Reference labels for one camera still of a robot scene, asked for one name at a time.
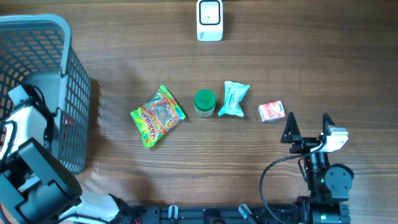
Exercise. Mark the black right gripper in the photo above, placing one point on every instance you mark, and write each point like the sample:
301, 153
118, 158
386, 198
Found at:
305, 144

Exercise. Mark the red white small carton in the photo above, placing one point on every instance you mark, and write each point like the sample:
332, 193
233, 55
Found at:
271, 111

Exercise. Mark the light blue tissue pack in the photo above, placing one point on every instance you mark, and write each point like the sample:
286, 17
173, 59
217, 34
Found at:
233, 95

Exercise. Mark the green lid jar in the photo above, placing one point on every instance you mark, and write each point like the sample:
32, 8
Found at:
204, 103

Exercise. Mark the green gummy worms bag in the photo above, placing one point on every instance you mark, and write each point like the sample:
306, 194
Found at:
157, 117

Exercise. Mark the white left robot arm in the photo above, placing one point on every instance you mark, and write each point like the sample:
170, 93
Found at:
37, 188

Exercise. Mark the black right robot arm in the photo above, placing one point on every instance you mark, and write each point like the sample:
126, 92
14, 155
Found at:
328, 184

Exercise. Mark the white barcode scanner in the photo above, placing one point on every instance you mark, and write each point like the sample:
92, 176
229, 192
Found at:
209, 20

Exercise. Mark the grey plastic shopping basket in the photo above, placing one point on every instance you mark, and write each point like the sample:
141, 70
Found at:
37, 50

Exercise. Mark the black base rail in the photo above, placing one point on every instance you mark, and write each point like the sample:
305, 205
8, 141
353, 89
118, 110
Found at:
278, 213

